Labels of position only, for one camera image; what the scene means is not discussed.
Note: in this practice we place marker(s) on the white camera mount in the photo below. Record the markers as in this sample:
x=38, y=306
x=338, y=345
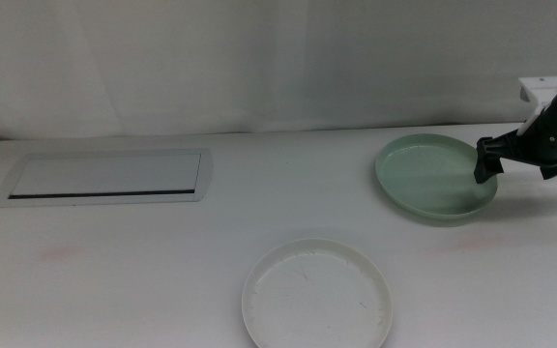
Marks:
x=544, y=87

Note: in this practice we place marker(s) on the pale green shallow bowl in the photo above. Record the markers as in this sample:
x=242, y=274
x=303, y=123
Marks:
x=428, y=179

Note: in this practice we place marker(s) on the white backdrop curtain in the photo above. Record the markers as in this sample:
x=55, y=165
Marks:
x=278, y=58

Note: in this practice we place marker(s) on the white shallow bowl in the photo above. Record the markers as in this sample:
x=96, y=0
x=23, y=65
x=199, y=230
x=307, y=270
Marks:
x=317, y=299

